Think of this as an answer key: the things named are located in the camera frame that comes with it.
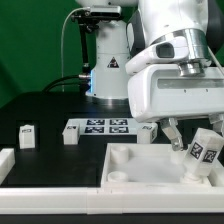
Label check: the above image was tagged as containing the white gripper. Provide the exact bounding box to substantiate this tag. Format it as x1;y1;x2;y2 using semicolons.
128;64;224;151

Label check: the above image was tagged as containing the white square table top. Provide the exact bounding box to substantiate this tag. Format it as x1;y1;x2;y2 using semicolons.
101;143;224;188

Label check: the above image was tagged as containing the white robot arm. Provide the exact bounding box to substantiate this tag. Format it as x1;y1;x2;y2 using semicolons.
76;0;224;150

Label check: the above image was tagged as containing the white U-shaped fence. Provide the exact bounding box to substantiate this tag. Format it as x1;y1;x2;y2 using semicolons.
0;146;224;215

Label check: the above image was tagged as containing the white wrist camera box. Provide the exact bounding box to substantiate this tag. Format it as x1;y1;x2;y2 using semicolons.
125;36;189;75

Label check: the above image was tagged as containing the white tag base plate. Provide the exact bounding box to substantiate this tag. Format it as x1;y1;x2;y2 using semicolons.
65;118;143;135

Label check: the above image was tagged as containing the black cable bundle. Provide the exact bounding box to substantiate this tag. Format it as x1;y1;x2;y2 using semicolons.
41;73;92;93

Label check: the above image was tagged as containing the black camera on stand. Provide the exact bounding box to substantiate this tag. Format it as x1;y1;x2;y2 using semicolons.
71;5;122;73

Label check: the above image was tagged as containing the grey cable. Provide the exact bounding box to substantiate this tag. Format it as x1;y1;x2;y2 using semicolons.
60;7;90;93

